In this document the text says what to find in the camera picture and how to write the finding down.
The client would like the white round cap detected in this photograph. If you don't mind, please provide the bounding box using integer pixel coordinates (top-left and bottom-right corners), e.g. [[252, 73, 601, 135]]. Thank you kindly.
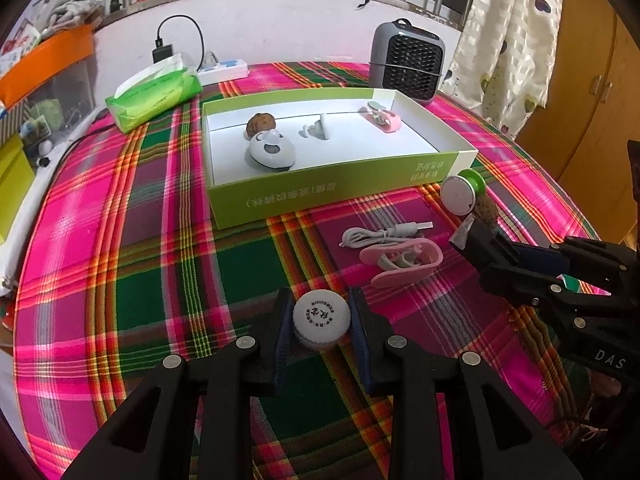
[[292, 290, 348, 352]]

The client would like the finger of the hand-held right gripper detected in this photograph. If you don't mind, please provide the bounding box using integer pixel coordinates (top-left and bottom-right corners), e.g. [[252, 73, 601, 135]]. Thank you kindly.
[[507, 237, 632, 291], [481, 266, 632, 346]]

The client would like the pink teal cable winder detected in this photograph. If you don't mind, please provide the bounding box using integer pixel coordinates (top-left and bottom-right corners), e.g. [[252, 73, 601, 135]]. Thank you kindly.
[[361, 101, 401, 133]]

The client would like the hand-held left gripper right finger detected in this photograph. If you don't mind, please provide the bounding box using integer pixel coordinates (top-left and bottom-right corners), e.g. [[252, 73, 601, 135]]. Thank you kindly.
[[348, 287, 583, 480]]

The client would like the grey fan heater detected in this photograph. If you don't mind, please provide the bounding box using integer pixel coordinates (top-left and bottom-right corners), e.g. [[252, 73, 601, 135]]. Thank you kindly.
[[368, 19, 447, 106]]

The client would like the small white clip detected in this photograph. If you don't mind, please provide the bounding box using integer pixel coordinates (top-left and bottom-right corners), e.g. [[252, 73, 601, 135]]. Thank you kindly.
[[298, 112, 331, 142]]

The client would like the stack of printed cards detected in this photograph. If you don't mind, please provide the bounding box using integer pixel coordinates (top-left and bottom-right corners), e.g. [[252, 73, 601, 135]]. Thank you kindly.
[[0, 17, 41, 76]]

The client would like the white power strip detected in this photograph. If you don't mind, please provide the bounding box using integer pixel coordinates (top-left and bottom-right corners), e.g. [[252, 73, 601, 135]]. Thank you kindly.
[[192, 52, 249, 86]]

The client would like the white panda gadget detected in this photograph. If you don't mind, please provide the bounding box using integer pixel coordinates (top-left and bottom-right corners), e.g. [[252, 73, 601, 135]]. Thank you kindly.
[[248, 129, 296, 172]]

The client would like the black charger with cable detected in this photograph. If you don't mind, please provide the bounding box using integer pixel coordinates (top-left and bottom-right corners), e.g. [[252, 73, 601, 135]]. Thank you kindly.
[[151, 14, 206, 72]]

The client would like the plaid tablecloth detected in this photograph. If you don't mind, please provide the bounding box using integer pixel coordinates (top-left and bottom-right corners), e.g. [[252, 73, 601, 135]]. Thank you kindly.
[[12, 60, 621, 480]]

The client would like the green white cardboard box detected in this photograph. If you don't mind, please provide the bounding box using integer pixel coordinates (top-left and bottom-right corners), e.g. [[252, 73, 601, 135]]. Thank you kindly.
[[200, 87, 478, 231]]

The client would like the orange lidded storage box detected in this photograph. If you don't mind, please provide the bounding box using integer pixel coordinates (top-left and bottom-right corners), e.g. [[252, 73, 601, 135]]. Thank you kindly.
[[0, 24, 98, 131]]

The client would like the brown walnut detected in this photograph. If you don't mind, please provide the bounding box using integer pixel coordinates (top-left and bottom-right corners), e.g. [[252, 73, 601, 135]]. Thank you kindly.
[[472, 199, 501, 228], [246, 112, 277, 138]]

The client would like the wooden wardrobe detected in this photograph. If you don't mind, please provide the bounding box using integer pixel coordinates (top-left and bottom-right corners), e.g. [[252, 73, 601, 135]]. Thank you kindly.
[[515, 0, 640, 241]]

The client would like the white cable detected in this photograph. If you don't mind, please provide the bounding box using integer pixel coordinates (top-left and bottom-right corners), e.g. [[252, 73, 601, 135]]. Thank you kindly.
[[340, 220, 433, 251]]

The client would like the green tissue pack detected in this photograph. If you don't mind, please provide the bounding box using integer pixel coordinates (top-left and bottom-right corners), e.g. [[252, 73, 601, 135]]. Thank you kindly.
[[105, 52, 204, 134]]

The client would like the green white spool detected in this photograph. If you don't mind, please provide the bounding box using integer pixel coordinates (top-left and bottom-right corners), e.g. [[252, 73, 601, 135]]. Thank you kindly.
[[440, 170, 487, 221]]

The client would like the yellow-green cardboard box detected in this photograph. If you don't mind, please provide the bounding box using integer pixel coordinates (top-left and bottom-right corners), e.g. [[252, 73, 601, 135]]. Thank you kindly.
[[0, 135, 36, 241]]

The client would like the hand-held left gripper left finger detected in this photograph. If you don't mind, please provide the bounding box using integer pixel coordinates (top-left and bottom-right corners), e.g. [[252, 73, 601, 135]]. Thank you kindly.
[[62, 287, 296, 480]]

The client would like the cream patterned curtain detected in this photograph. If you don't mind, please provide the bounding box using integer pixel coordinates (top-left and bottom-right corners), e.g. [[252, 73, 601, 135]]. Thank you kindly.
[[445, 0, 566, 136]]

